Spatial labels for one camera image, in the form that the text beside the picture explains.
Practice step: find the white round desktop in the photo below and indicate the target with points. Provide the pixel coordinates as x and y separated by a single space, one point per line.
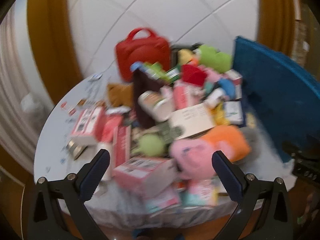
53 142

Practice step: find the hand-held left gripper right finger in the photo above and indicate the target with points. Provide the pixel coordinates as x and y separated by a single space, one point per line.
230 177

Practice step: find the scattered small paper stickers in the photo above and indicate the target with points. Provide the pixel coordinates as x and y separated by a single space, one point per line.
75 107

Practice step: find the maroon flowered box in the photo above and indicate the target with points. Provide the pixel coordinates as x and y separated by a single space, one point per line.
143 100

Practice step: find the orange plush toy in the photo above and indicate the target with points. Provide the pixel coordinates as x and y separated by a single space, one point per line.
225 140

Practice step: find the yellow plush toy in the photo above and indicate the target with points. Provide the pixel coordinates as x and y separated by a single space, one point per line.
186 55

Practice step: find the small metal tin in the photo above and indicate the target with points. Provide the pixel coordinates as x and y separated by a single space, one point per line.
76 150

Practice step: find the white ribbed panel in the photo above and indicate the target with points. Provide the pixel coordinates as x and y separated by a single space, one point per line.
15 80

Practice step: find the white paper box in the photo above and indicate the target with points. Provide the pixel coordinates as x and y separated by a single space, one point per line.
192 120

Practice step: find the pink teal box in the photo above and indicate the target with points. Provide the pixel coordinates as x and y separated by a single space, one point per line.
162 201

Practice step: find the pink teal packet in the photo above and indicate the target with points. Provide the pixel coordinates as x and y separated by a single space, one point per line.
202 192

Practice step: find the red plush toy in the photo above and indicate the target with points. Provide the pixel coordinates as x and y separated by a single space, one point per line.
192 76

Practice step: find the large pink white box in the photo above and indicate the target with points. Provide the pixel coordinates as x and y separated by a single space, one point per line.
140 172

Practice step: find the white plastic bottle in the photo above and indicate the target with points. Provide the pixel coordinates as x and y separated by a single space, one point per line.
153 105

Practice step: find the blue plastic storage bin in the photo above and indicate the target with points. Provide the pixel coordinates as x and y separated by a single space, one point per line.
275 92

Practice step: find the white red box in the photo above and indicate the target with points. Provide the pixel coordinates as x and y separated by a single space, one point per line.
235 76

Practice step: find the pink plush toy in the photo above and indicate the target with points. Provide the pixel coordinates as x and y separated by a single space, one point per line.
192 155

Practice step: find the blue plush toy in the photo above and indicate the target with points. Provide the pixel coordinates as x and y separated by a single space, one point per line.
226 87

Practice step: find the pink flat packet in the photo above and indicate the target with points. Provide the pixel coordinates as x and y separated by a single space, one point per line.
110 128

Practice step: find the long red pink box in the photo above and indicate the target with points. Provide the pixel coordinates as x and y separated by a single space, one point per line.
121 145

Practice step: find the small yellow toy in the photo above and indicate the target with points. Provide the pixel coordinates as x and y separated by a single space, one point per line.
220 115

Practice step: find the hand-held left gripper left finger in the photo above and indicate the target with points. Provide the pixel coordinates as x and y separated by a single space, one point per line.
95 175

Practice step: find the round light green plush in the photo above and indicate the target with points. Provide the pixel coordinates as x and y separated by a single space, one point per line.
151 143

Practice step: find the brown plush toy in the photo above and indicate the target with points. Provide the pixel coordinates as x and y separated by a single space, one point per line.
118 93

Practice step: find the green plush toy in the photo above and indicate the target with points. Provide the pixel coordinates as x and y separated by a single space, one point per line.
215 58

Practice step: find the red handbag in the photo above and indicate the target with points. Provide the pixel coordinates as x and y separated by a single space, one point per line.
142 52

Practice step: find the wooden door frame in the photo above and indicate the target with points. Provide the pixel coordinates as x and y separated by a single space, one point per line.
50 42
275 12

